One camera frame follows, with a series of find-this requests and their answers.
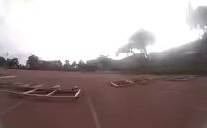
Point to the tall umbrella-shaped tree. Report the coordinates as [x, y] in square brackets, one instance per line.
[139, 40]

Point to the row of trees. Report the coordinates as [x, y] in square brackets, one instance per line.
[41, 62]

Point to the grassy slope with bushes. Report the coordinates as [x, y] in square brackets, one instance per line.
[177, 58]

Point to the white wooden frame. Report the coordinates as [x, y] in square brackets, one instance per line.
[181, 78]
[51, 93]
[121, 83]
[139, 80]

